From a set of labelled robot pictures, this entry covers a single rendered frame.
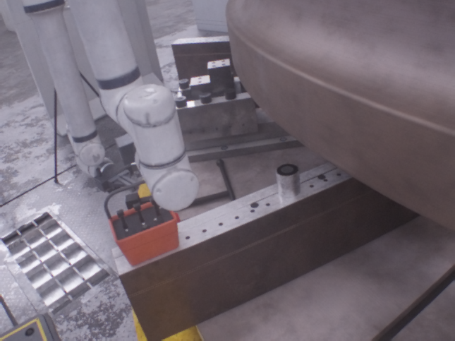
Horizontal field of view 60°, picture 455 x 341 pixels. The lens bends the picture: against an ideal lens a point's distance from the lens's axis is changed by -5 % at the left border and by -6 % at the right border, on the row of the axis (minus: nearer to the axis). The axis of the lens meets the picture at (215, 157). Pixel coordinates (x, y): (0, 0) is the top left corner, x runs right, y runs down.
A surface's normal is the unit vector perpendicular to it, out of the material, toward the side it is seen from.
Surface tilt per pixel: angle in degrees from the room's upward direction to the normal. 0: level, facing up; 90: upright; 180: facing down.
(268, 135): 90
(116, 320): 0
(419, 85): 44
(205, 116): 90
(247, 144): 0
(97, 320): 0
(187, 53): 90
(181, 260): 90
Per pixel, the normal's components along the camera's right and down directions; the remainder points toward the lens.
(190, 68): -0.37, 0.54
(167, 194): 0.36, 0.48
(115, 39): 0.66, 0.29
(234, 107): 0.00, 0.52
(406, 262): -0.17, -0.84
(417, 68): -0.83, -0.06
